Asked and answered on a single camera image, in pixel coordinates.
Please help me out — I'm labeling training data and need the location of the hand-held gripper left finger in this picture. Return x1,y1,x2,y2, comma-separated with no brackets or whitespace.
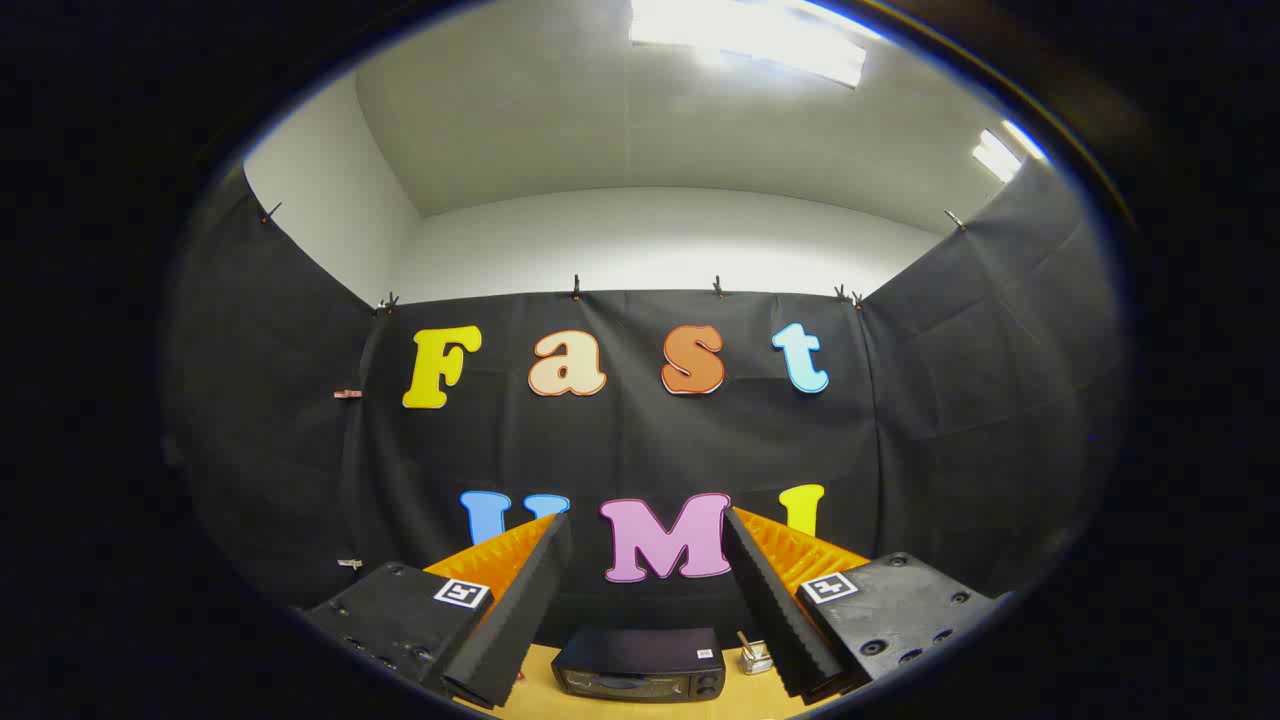
300,513,574,711

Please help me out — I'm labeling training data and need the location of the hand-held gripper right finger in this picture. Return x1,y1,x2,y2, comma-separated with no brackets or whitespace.
722,507,1001,704

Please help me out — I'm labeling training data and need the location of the black toaster oven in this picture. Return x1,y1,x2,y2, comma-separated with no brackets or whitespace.
551,627,727,702

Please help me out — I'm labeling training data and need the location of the row of black cloth clips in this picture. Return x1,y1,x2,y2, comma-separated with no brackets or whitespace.
262,200,969,313

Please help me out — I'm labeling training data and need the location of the small ceiling light panel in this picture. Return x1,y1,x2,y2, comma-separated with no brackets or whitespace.
972,120,1046,184

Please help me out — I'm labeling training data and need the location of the large ceiling light panel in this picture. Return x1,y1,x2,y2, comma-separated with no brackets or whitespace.
630,0,869,89

